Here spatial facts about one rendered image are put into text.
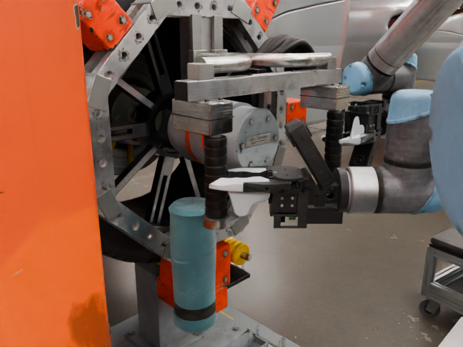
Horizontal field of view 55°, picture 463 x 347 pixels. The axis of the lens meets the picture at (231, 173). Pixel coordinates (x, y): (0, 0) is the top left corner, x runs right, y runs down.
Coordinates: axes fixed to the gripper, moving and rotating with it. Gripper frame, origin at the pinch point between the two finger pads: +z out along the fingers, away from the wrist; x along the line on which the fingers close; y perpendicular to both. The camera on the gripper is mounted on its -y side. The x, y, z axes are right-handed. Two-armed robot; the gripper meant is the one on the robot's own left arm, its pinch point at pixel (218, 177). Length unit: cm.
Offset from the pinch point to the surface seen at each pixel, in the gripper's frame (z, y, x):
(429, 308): -78, 79, 81
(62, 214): 13.4, -5.6, -28.9
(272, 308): -18, 83, 88
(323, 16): -33, -28, 92
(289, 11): -20, -29, 80
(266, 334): -14, 75, 61
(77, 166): 12.1, -9.8, -27.5
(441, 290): -79, 68, 77
